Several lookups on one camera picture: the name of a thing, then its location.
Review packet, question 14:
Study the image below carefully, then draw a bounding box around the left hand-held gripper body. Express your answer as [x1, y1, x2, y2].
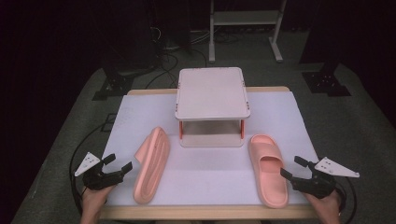
[74, 151, 126, 191]

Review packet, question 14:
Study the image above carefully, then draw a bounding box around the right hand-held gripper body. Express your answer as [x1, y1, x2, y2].
[290, 156, 361, 200]

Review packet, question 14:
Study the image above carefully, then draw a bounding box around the pink rubber slipper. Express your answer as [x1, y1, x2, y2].
[133, 126, 172, 205]
[247, 133, 290, 209]

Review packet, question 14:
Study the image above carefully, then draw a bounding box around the white two-tier shoe rack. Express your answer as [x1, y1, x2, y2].
[174, 66, 251, 148]

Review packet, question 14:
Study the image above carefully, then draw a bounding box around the person's left hand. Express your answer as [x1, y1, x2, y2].
[79, 185, 116, 220]

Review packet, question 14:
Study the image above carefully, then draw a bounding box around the person's right hand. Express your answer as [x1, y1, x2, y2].
[303, 189, 342, 224]

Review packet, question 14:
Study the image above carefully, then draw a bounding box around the black stand with base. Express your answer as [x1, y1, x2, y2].
[298, 0, 352, 97]
[92, 0, 160, 101]

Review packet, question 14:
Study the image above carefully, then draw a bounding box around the white table mat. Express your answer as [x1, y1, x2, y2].
[102, 91, 320, 207]

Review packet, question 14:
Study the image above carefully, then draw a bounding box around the right hand-held gripper black cable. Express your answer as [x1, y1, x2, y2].
[334, 181, 347, 215]

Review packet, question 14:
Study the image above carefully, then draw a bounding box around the thin black floor cable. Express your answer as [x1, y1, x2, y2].
[68, 123, 110, 216]

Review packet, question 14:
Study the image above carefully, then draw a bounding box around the thin black cable loop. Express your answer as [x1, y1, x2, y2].
[344, 176, 358, 224]

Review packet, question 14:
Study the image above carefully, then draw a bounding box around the tangle of floor cables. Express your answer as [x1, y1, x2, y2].
[144, 26, 213, 90]

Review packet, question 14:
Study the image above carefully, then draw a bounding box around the white metal stand frame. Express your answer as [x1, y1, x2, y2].
[208, 0, 289, 63]

